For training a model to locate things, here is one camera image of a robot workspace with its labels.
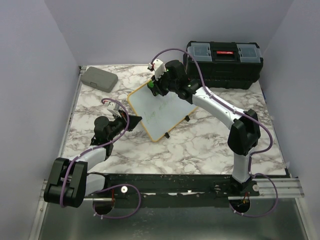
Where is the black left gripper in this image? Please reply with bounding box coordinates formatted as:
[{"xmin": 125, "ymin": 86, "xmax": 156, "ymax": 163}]
[{"xmin": 107, "ymin": 109, "xmax": 143, "ymax": 141}]

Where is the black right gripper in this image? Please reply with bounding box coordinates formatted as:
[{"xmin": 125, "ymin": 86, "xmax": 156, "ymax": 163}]
[{"xmin": 151, "ymin": 69, "xmax": 178, "ymax": 97}]

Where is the green whiteboard eraser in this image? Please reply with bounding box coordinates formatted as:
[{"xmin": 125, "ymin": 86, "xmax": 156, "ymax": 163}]
[{"xmin": 147, "ymin": 81, "xmax": 154, "ymax": 89}]

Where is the yellow framed whiteboard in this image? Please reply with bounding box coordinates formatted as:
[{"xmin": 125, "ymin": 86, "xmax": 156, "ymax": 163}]
[{"xmin": 127, "ymin": 83, "xmax": 197, "ymax": 142}]

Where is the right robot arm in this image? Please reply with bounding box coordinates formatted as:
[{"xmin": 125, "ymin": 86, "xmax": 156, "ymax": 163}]
[{"xmin": 147, "ymin": 59, "xmax": 261, "ymax": 196}]

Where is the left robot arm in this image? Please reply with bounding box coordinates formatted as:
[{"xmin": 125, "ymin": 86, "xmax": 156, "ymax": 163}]
[{"xmin": 43, "ymin": 110, "xmax": 143, "ymax": 208}]

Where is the grey plastic case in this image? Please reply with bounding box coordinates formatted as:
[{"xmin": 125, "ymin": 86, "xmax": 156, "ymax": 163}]
[{"xmin": 80, "ymin": 66, "xmax": 119, "ymax": 93}]

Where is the black plastic toolbox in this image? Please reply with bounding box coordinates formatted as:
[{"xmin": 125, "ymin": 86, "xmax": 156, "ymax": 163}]
[{"xmin": 183, "ymin": 41, "xmax": 264, "ymax": 90}]

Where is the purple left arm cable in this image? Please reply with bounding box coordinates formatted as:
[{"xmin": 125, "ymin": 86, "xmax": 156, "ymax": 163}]
[{"xmin": 61, "ymin": 98, "xmax": 142, "ymax": 220}]

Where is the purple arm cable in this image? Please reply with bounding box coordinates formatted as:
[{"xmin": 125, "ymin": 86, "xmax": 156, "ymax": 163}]
[
  {"xmin": 149, "ymin": 48, "xmax": 279, "ymax": 218},
  {"xmin": 61, "ymin": 98, "xmax": 142, "ymax": 220}
]

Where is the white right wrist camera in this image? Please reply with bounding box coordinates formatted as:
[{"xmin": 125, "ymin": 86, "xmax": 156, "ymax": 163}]
[{"xmin": 147, "ymin": 59, "xmax": 167, "ymax": 81}]

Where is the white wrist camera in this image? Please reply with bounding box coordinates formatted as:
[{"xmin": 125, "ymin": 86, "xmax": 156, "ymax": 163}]
[
  {"xmin": 147, "ymin": 59, "xmax": 167, "ymax": 81},
  {"xmin": 106, "ymin": 101, "xmax": 121, "ymax": 118}
]

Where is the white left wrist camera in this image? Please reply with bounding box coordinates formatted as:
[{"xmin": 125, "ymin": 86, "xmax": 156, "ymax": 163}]
[{"xmin": 106, "ymin": 101, "xmax": 121, "ymax": 118}]

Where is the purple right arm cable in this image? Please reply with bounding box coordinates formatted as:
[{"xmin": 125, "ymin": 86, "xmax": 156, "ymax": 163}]
[{"xmin": 149, "ymin": 48, "xmax": 279, "ymax": 218}]

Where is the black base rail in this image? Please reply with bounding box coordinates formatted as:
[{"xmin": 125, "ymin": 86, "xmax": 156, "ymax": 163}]
[{"xmin": 83, "ymin": 172, "xmax": 259, "ymax": 209}]

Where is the aluminium frame rail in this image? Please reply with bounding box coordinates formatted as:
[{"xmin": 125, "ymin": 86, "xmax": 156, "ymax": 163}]
[{"xmin": 28, "ymin": 65, "xmax": 87, "ymax": 240}]

